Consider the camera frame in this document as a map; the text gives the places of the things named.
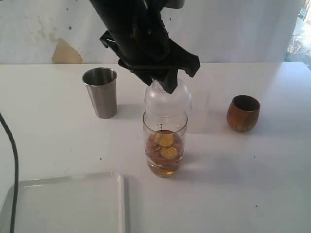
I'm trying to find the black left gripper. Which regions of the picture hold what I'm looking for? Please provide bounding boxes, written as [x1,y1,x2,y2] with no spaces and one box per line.
[100,16,200,94]

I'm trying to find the clear dome strainer lid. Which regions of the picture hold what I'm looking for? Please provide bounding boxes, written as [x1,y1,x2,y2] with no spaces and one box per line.
[144,79,191,117]

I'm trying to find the stainless steel cup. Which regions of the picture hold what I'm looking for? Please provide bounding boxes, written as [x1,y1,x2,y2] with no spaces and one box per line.
[82,67,117,119]

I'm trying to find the clear plastic shaker cup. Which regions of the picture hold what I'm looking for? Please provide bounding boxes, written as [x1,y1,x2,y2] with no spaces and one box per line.
[143,112,188,177]

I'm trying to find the coins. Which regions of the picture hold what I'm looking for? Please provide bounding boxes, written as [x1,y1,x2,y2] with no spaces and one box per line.
[145,130,184,170]

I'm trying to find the brown wooden cup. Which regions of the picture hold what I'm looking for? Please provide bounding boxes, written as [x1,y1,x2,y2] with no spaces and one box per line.
[226,95,260,133]

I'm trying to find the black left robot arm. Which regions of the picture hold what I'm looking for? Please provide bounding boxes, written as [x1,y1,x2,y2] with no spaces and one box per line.
[91,0,200,94]

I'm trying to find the translucent white plastic container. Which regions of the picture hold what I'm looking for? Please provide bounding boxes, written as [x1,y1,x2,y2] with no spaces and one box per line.
[187,71,211,133]

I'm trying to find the white metal tray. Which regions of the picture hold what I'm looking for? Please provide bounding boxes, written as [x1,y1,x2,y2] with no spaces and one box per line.
[14,172,125,233]

